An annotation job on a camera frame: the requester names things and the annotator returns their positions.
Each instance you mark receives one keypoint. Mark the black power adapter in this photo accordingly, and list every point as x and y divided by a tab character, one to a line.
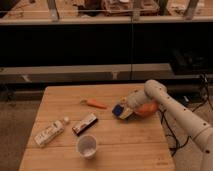
182	99

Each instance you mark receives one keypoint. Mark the clear plastic cup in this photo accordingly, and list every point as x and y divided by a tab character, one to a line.
86	146

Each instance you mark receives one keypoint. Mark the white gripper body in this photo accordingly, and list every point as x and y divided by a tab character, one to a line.
136	99

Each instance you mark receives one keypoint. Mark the brown chocolate bar box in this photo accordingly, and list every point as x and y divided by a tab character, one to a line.
84	124

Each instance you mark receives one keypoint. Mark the black monitor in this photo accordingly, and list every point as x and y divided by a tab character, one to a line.
192	62

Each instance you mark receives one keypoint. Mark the orange plate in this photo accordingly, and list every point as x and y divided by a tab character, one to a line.
147	109

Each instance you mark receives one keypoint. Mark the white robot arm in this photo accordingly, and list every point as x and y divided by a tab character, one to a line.
200	131

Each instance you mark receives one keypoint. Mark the white plastic bottle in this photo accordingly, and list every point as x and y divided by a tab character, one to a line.
52	131

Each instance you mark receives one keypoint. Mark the orange carrot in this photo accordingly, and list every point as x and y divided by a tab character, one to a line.
93	103

